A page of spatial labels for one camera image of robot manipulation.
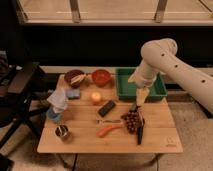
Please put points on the red bowl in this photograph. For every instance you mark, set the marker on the red bowl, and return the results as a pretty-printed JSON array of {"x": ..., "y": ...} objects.
[{"x": 101, "y": 77}]

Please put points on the yellow round fruit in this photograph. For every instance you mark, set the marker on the yellow round fruit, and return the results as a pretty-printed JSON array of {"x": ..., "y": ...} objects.
[{"x": 96, "y": 98}]

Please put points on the light blue cup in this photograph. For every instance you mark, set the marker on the light blue cup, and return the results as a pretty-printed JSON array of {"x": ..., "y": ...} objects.
[{"x": 55, "y": 117}]

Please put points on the wooden folding table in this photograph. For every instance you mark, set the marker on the wooden folding table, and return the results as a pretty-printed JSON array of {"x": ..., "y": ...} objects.
[{"x": 159, "y": 135}]

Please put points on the small metal fork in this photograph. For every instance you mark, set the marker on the small metal fork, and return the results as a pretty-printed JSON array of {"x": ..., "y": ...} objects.
[{"x": 107, "y": 121}]

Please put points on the blue sponge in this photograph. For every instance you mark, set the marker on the blue sponge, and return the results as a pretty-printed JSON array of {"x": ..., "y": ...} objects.
[{"x": 73, "y": 94}]

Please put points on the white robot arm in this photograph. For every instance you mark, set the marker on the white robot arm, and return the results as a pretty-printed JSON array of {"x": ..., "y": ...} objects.
[{"x": 160, "y": 55}]

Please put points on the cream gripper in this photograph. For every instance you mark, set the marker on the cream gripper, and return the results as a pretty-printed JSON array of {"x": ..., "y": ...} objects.
[{"x": 141, "y": 94}]

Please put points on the small metal can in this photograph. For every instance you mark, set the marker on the small metal can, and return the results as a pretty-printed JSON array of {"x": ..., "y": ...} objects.
[{"x": 62, "y": 132}]

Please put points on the bunch of dark grapes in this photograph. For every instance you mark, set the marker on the bunch of dark grapes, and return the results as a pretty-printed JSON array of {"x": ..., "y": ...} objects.
[{"x": 131, "y": 121}]

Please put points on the white crumpled cloth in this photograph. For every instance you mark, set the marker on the white crumpled cloth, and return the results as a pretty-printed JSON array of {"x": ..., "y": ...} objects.
[{"x": 58, "y": 100}]

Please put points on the banana in bowl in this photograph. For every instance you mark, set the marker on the banana in bowl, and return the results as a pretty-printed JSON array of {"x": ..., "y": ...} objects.
[{"x": 78, "y": 78}]

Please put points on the black office chair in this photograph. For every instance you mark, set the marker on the black office chair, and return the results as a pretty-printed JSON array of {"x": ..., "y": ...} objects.
[{"x": 18, "y": 89}]

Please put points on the black rectangular block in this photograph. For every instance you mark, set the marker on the black rectangular block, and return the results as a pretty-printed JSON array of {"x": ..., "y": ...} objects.
[{"x": 106, "y": 108}]

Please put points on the dark maroon bowl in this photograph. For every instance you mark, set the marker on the dark maroon bowl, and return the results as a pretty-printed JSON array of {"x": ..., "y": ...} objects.
[{"x": 70, "y": 74}]

